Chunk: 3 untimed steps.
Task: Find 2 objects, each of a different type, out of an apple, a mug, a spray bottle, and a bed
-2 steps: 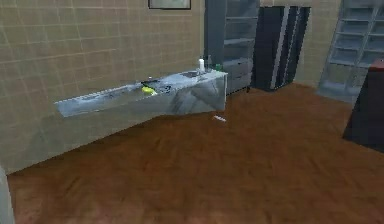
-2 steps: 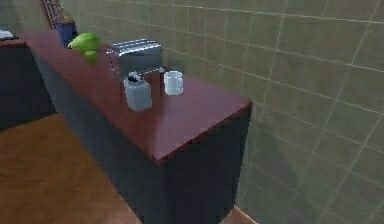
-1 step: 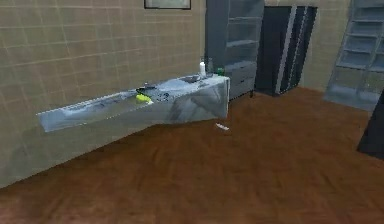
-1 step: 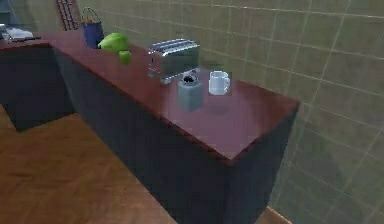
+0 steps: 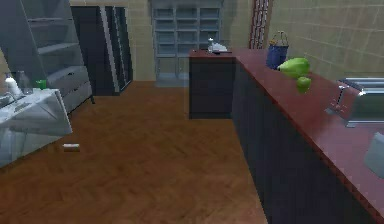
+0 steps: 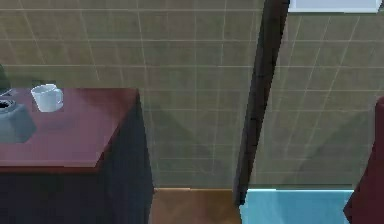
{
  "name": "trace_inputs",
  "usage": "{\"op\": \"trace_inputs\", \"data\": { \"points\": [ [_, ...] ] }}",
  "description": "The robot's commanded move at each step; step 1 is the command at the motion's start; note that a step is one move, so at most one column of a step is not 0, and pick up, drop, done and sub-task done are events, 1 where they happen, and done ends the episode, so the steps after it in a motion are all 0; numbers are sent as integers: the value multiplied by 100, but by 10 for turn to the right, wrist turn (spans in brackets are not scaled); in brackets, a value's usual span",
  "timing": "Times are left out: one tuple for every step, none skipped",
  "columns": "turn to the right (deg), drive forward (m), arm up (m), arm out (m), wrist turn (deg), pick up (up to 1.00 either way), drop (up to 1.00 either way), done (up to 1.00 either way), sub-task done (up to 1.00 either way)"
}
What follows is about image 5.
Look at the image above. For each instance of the clear glass bottle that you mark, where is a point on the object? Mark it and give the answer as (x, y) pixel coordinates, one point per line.
(23, 81)

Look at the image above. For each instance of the black flat utensil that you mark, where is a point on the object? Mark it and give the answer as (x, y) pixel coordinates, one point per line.
(222, 52)

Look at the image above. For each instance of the green apple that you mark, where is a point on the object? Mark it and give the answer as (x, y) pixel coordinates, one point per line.
(303, 84)

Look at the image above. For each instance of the white bottle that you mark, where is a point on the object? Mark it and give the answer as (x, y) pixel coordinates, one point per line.
(12, 86)

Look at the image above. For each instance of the grey shelving unit with drawers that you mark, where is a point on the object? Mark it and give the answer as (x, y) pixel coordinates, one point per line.
(50, 50)

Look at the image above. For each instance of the red patterned door frame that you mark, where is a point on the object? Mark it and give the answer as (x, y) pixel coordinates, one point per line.
(259, 24)

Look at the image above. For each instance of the black fridge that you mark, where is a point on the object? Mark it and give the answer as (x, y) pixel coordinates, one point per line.
(100, 46)

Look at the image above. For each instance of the dark red-topped kitchen counter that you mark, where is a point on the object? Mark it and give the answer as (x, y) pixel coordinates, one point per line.
(300, 110)

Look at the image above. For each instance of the green cup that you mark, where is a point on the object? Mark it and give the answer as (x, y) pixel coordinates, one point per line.
(41, 84)

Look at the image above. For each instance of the small brown and white block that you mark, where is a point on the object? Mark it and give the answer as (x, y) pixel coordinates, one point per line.
(71, 147)

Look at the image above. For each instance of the grey-blue open shelf unit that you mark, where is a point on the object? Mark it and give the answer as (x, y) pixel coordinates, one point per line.
(186, 36)

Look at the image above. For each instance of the pale grey box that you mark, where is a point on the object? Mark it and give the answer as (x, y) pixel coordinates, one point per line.
(375, 154)

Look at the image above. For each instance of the white sink counter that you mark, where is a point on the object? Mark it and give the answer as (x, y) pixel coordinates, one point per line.
(30, 116)

